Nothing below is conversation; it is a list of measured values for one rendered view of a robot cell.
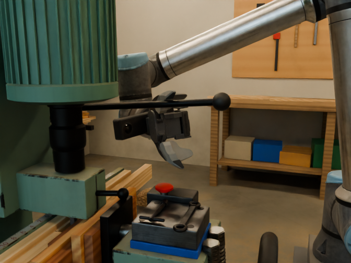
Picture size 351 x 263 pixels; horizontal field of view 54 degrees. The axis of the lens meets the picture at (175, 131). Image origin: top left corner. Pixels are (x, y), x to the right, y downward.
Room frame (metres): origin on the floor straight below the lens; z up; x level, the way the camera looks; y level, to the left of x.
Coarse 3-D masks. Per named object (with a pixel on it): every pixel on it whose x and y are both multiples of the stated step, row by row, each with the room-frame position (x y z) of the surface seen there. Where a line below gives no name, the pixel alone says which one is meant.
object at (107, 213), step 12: (120, 204) 0.52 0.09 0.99; (132, 204) 0.56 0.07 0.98; (108, 216) 0.48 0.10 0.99; (120, 216) 0.51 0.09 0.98; (132, 216) 0.56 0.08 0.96; (108, 228) 0.48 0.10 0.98; (120, 228) 0.51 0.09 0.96; (108, 240) 0.48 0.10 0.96; (120, 240) 0.51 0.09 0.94; (108, 252) 0.48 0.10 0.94
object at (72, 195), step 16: (16, 176) 0.57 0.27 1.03; (32, 176) 0.56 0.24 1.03; (48, 176) 0.55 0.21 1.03; (64, 176) 0.54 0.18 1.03; (80, 176) 0.54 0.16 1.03; (96, 176) 0.56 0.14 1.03; (32, 192) 0.56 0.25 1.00; (48, 192) 0.55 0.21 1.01; (64, 192) 0.54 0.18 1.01; (80, 192) 0.53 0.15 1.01; (32, 208) 0.56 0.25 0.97; (48, 208) 0.55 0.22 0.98; (64, 208) 0.54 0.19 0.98; (80, 208) 0.53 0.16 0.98; (96, 208) 0.56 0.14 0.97
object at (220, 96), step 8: (216, 96) 0.63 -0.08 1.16; (224, 96) 0.62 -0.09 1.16; (88, 104) 0.72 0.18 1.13; (96, 104) 0.71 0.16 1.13; (104, 104) 0.70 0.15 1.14; (112, 104) 0.70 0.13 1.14; (120, 104) 0.69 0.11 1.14; (128, 104) 0.69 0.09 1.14; (136, 104) 0.68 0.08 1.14; (144, 104) 0.68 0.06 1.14; (152, 104) 0.67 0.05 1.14; (160, 104) 0.67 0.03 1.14; (168, 104) 0.66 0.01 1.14; (176, 104) 0.66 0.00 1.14; (184, 104) 0.65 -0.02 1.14; (192, 104) 0.65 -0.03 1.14; (200, 104) 0.64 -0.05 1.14; (208, 104) 0.64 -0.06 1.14; (216, 104) 0.62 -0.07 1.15; (224, 104) 0.62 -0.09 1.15
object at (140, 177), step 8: (144, 168) 0.89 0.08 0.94; (128, 176) 0.82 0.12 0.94; (136, 176) 0.82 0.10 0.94; (144, 176) 0.87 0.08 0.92; (120, 184) 0.76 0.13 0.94; (128, 184) 0.78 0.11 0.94; (136, 184) 0.82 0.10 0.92; (144, 184) 0.87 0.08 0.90; (64, 224) 0.56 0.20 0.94; (32, 248) 0.48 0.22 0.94; (40, 248) 0.48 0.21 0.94; (24, 256) 0.46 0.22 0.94; (32, 256) 0.46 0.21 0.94
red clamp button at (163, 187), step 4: (160, 184) 0.53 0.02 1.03; (164, 184) 0.53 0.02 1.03; (168, 184) 0.53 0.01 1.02; (156, 188) 0.53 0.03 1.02; (160, 188) 0.52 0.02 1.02; (164, 188) 0.52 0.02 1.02; (168, 188) 0.52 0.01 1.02; (172, 188) 0.53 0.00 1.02; (160, 192) 0.52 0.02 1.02; (164, 192) 0.52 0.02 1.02; (168, 192) 0.53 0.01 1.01
